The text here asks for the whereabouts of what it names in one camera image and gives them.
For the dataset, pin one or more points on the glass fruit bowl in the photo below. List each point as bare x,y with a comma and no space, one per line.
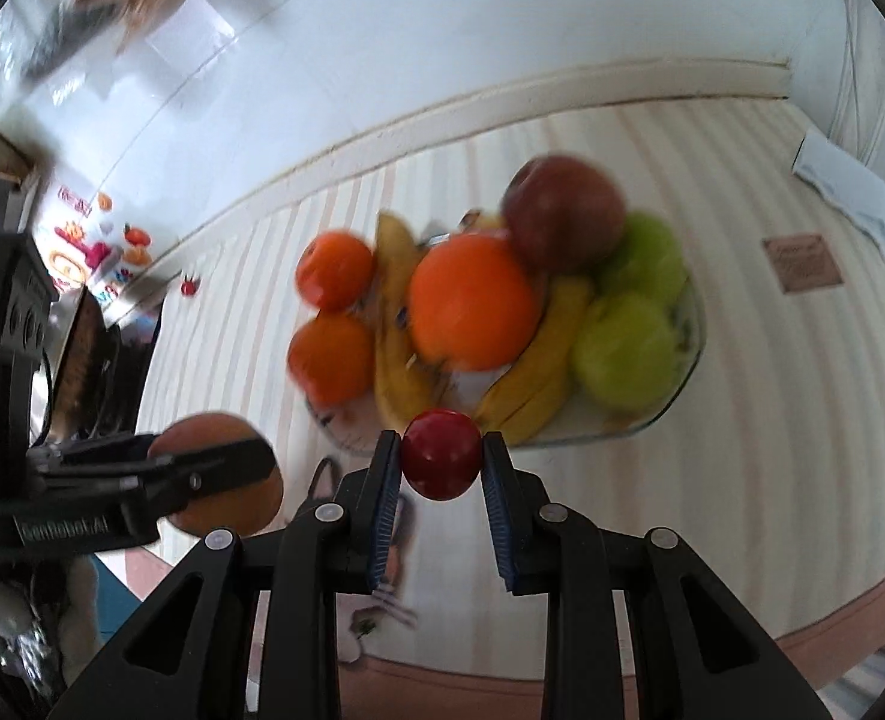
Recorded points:
600,427

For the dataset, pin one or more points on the green apple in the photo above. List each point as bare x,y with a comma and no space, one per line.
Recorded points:
626,352
652,255

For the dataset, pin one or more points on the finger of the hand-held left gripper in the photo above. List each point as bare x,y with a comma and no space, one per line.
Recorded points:
97,451
217,469

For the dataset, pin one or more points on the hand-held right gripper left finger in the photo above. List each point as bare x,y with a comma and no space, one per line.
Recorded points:
386,510

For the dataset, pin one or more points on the cluster of fridge magnets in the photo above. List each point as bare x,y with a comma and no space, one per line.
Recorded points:
90,255

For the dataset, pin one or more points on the small orange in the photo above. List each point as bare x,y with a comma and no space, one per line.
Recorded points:
333,270
330,360

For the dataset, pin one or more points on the striped tablecloth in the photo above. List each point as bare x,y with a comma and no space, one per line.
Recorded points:
750,465

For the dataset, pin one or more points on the white folded cloth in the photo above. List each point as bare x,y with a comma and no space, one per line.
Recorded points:
855,180

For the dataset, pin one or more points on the brown square coaster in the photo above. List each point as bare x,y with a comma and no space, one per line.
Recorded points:
802,264

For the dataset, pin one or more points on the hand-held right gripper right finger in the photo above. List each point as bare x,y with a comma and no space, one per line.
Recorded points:
498,510

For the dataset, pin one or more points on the small red plum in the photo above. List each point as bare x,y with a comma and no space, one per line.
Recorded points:
442,454

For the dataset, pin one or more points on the red apple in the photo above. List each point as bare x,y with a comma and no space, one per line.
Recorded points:
562,214

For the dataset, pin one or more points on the small red toy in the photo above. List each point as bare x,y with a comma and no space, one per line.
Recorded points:
189,286

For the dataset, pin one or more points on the yellow banana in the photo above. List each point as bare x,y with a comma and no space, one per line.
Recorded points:
396,360
547,345
540,409

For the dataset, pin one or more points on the brown peach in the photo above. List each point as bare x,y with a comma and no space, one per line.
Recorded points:
202,427

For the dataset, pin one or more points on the black appliance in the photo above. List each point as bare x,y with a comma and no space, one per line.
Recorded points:
105,367

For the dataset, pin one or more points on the large orange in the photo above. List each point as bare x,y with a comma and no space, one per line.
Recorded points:
476,300

